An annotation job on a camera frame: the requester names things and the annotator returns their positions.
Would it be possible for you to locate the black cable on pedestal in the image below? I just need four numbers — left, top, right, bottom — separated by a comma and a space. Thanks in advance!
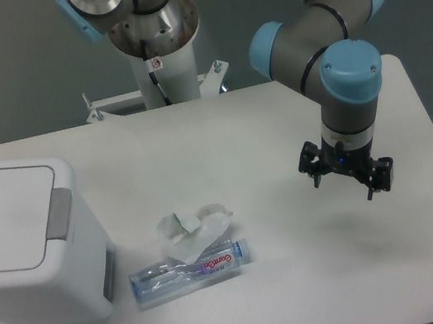
138, 36, 173, 110

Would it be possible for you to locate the crumpled white tissue paper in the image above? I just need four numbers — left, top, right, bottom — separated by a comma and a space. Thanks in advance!
156, 203, 233, 264

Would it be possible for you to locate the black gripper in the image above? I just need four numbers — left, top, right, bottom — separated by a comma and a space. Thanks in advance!
298, 127, 394, 201

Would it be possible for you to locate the crushed clear plastic bottle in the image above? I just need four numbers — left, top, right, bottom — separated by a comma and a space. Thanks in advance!
129, 239, 251, 310

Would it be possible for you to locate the white plastic trash can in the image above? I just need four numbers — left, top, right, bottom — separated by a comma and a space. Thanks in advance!
0, 157, 115, 324

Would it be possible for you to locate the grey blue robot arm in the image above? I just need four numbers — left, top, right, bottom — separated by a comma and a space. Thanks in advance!
56, 0, 393, 194

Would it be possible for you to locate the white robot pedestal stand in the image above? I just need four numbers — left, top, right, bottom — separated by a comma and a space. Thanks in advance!
83, 0, 230, 123

